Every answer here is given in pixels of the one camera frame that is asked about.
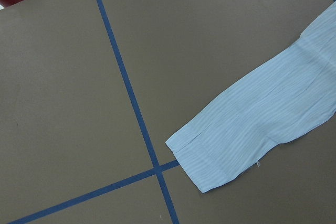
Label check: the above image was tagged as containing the light blue striped shirt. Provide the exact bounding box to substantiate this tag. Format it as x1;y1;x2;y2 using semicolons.
166;4;335;193

